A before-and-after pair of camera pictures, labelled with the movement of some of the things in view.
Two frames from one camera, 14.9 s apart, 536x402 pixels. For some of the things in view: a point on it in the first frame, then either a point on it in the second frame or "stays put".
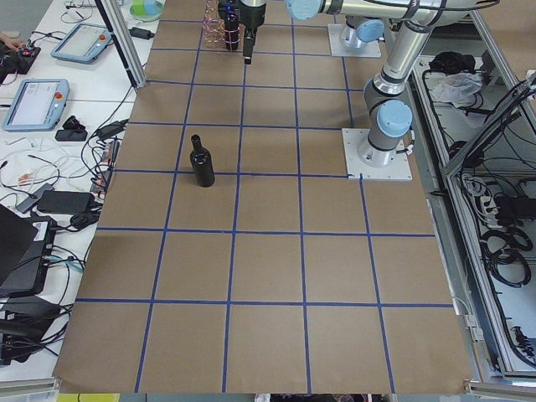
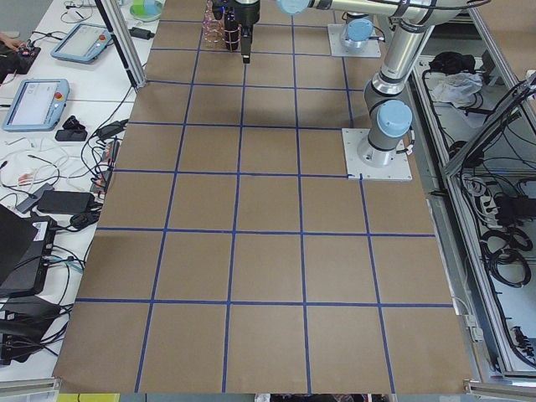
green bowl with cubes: (146, 10) stays put
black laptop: (25, 245) stays put
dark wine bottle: (202, 162) → (218, 12)
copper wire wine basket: (214, 33) stays put
